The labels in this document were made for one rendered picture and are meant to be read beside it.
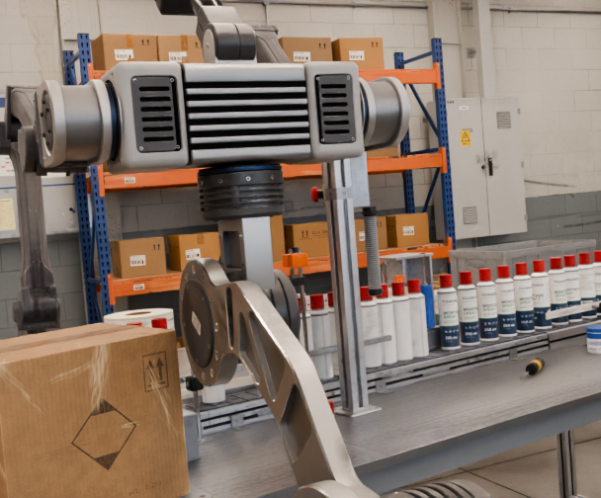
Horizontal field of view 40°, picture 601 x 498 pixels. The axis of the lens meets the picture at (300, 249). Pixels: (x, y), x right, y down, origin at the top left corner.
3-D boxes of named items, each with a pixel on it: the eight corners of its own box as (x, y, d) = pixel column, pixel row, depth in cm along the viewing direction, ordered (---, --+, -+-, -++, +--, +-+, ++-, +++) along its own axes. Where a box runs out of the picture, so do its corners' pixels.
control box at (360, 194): (365, 207, 204) (359, 128, 203) (370, 207, 187) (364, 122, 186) (323, 209, 205) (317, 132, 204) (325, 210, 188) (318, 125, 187)
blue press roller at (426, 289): (430, 341, 231) (426, 282, 230) (438, 342, 228) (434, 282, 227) (421, 343, 229) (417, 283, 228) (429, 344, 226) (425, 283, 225)
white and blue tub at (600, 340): (611, 349, 235) (610, 324, 235) (616, 353, 228) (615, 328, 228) (585, 350, 236) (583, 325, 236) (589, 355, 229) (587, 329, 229)
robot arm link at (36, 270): (-3, 116, 170) (51, 117, 175) (-5, 127, 175) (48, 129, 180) (12, 320, 158) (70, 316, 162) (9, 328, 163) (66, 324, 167)
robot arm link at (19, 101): (-4, 75, 171) (47, 78, 175) (-4, 140, 175) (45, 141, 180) (26, 131, 133) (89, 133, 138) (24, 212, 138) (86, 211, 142)
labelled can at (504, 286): (507, 334, 242) (502, 264, 241) (521, 336, 238) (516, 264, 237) (494, 337, 240) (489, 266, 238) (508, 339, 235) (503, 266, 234)
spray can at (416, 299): (419, 354, 223) (414, 278, 222) (433, 356, 219) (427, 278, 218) (404, 357, 221) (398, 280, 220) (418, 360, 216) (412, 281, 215)
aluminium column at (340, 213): (357, 406, 193) (334, 115, 189) (369, 409, 189) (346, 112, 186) (341, 410, 190) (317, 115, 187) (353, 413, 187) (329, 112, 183)
